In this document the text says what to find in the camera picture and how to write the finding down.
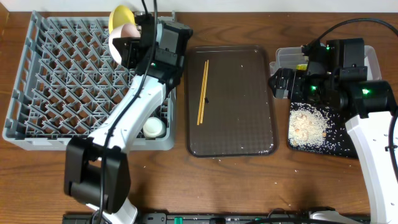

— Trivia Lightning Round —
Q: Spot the green yellow snack wrapper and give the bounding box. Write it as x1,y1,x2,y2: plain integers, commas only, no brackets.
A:
296,64,307,70

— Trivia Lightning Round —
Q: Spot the pink-white bowl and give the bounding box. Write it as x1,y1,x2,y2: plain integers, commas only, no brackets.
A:
108,23,141,65

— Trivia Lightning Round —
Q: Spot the yellow plate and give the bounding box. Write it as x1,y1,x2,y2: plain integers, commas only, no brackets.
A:
108,5,136,33

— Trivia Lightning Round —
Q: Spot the wooden chopstick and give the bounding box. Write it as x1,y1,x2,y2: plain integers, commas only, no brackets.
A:
197,61,206,126
200,60,209,124

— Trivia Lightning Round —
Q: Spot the small white cup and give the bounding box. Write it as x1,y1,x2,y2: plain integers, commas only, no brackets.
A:
142,117,166,139

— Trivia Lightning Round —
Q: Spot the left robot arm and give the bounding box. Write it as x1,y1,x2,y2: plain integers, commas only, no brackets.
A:
64,34,190,223

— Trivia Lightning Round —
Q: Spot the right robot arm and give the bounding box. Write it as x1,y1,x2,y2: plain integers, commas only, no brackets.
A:
269,38,397,223

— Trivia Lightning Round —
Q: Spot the pile of rice waste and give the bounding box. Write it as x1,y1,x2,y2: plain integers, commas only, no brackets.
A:
288,110,328,147

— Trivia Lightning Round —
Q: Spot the black waste tray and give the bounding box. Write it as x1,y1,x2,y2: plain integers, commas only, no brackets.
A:
288,102,358,159

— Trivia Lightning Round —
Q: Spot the clear plastic bin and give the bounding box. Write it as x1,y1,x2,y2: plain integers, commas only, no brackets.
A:
269,45,382,80

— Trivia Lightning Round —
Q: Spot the dark brown serving tray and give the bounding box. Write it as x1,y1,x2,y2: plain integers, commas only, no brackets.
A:
184,45,279,157

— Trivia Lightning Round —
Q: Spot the grey plastic dish rack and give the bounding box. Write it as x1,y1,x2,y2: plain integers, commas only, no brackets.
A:
2,11,178,152

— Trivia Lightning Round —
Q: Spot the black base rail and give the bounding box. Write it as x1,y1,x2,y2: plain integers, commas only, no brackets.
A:
62,213,370,224

